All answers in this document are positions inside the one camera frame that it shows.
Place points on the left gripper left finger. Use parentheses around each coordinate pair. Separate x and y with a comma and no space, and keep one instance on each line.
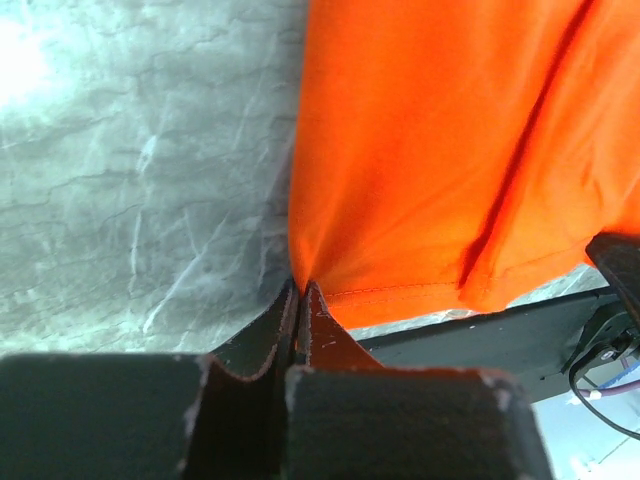
(214,415)

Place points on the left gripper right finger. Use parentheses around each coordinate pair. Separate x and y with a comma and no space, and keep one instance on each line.
(350,417)

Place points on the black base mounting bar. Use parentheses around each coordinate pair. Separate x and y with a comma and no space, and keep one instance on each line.
(531,342)

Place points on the orange t-shirt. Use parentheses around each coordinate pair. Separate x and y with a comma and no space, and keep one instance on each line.
(460,154)

